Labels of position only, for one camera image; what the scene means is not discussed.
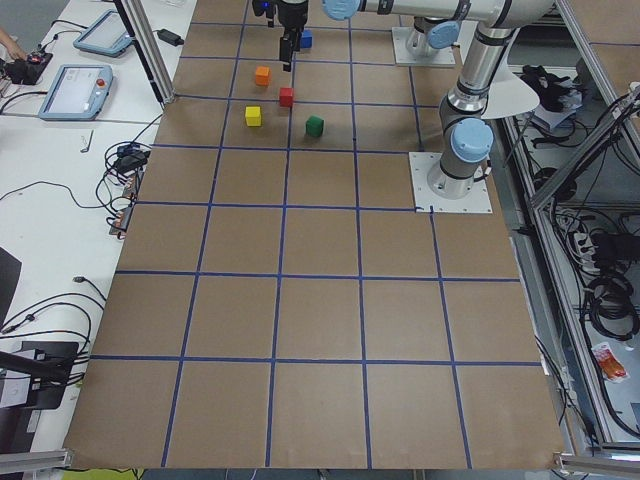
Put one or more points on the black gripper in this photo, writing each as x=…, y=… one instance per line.
x=292, y=16

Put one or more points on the red wooden block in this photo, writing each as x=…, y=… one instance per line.
x=286, y=97

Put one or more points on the blue wooden block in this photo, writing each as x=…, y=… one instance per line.
x=306, y=41

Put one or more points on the orange wooden block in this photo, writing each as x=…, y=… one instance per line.
x=262, y=76

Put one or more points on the yellow wooden block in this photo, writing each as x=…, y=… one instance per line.
x=253, y=116

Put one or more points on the green wooden block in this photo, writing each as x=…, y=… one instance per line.
x=314, y=126

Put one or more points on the person's hand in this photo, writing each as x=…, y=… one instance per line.
x=13, y=49

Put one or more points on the black power adapter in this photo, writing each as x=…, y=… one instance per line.
x=170, y=37

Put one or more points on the far blue teach pendant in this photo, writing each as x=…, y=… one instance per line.
x=106, y=36

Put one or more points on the blue teach pendant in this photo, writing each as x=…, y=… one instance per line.
x=77, y=93
x=106, y=36

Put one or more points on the near blue teach pendant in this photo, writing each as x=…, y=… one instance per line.
x=77, y=93

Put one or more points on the metal allen key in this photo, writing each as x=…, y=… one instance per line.
x=87, y=141

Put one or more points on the white plastic chair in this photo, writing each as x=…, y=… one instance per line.
x=509, y=96

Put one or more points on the brown paper table mat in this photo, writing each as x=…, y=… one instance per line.
x=279, y=302

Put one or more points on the black joystick controller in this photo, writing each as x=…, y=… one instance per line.
x=29, y=71

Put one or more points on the black monitor stand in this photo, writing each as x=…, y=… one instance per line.
x=36, y=375

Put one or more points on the red snack packet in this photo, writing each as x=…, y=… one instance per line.
x=610, y=366

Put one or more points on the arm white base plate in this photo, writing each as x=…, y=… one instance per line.
x=403, y=57
x=435, y=192

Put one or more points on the aluminium frame post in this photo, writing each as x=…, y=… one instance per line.
x=137, y=25

